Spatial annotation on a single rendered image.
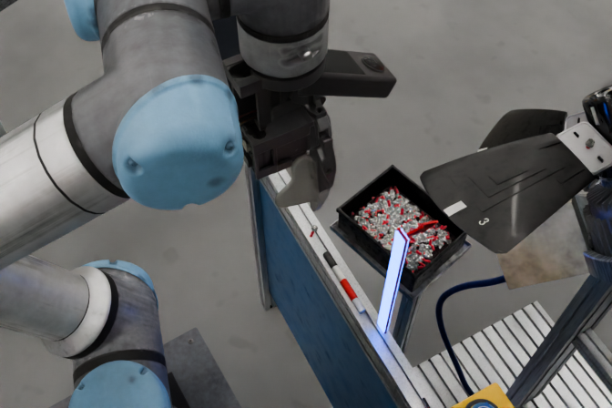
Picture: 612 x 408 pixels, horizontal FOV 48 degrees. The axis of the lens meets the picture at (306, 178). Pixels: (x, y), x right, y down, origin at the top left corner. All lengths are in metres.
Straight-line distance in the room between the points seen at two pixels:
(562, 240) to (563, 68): 1.86
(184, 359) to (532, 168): 0.62
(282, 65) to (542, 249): 0.80
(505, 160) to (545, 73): 1.90
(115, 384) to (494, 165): 0.65
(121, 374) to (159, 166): 0.52
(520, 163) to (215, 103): 0.79
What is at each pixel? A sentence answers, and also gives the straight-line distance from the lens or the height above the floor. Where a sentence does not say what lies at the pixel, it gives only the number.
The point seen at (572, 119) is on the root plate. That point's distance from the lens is 1.32.
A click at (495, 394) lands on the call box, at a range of 1.06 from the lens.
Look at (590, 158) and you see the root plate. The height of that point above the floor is 1.19.
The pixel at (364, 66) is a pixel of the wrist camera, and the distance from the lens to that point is 0.67.
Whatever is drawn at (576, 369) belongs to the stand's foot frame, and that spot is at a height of 0.08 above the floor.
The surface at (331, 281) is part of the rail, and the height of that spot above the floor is 0.85.
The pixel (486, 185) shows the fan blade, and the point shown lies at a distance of 1.11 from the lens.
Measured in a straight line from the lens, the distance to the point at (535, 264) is 1.28.
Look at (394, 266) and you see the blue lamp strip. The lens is 1.08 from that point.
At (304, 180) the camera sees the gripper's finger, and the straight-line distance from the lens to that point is 0.69.
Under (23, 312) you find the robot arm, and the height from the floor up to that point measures 1.34.
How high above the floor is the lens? 2.05
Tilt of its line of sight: 54 degrees down
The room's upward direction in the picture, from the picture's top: straight up
